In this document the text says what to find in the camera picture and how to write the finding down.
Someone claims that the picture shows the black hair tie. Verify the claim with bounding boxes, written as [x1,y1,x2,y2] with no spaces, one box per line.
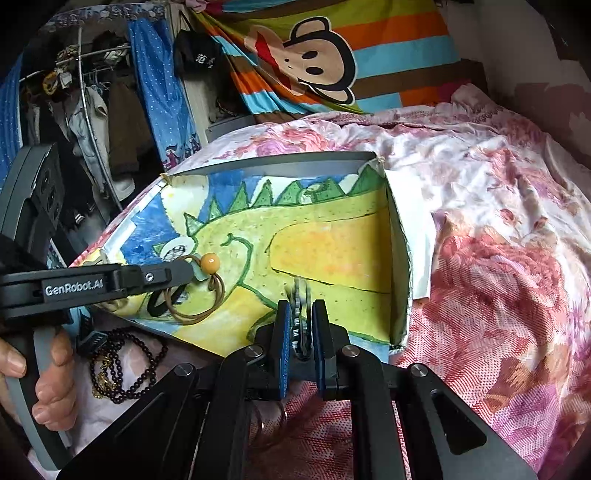
[146,286,189,320]

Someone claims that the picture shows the dark bead necklace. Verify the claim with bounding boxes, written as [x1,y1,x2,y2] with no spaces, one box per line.
[89,327,170,405]

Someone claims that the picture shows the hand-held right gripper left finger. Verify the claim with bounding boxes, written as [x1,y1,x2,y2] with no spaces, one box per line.
[56,299,296,480]

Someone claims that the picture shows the black chain bracelet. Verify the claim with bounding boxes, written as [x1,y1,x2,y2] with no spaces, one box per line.
[285,276,312,361]

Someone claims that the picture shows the pink floral blanket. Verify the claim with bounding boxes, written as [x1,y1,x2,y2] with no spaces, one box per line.
[69,82,591,480]

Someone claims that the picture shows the striped monkey blanket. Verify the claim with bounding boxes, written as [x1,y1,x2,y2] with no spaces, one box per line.
[187,0,463,124]

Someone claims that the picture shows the metal clothes rack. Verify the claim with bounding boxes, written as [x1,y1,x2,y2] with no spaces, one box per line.
[19,27,136,153]

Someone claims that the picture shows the painted cardboard box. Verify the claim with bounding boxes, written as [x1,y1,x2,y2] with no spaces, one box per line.
[68,150,415,357]

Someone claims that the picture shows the pale hanging shirt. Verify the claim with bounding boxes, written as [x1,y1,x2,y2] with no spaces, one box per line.
[64,85,112,172]

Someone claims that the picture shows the black cap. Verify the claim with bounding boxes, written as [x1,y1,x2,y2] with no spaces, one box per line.
[172,28,223,78]

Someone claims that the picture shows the brown hair tie orange bead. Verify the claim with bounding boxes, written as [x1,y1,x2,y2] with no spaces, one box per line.
[172,251,228,325]

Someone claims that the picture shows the gold chain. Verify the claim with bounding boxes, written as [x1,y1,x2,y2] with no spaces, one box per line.
[91,369,117,400]

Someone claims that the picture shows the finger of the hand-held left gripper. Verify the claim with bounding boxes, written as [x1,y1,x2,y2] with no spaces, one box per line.
[121,259,200,297]

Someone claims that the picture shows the thin bangles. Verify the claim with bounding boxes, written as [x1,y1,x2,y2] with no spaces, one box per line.
[250,401,291,449]

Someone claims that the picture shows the brown hanging jacket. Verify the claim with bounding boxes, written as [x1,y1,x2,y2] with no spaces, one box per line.
[107,78,156,175]

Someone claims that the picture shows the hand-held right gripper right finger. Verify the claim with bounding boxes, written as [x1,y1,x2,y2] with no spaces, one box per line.
[311,299,540,480]

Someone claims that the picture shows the blue dotted curtain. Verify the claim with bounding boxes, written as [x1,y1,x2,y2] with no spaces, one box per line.
[126,19,202,169]

